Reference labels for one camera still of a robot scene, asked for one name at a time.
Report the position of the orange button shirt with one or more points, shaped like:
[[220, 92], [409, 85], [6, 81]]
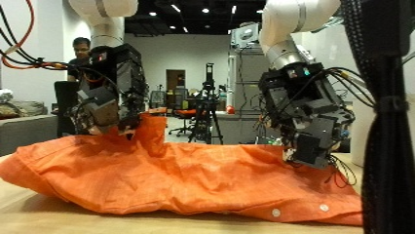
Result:
[[181, 175]]

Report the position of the brown door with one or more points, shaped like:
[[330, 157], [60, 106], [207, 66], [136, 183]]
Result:
[[175, 78]]

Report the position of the low grey counter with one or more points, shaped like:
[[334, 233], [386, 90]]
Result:
[[243, 128]]

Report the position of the tall grey metal cabinet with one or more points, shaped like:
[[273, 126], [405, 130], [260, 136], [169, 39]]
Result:
[[249, 84]]

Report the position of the small red round object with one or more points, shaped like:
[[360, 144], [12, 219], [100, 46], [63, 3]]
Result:
[[231, 109]]

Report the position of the round ceiling light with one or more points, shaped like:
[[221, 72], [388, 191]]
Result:
[[205, 10], [260, 11], [152, 14]]

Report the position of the brown patterned cushion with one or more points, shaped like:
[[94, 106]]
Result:
[[24, 109]]

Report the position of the long ceiling light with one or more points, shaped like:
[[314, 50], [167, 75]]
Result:
[[175, 8], [233, 9]]

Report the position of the grey sofa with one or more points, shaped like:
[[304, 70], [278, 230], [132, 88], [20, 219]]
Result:
[[26, 133]]

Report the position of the white crumpled bag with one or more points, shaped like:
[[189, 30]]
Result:
[[6, 96]]

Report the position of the silver box appliance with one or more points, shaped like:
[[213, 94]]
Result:
[[245, 35]]

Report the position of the black camera tripod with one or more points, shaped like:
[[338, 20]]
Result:
[[208, 107]]

